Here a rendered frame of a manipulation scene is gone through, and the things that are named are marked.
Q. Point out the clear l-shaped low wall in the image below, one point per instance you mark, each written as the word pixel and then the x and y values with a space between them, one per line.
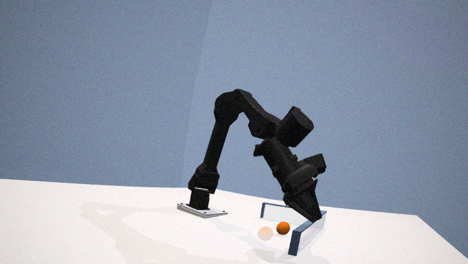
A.
pixel 289 215

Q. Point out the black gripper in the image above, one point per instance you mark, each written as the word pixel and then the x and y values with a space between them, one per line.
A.
pixel 298 186

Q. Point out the dark grey wall top trim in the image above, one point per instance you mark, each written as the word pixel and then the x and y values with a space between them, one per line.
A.
pixel 296 233

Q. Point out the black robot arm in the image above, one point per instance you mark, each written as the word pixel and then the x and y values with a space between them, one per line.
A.
pixel 277 134

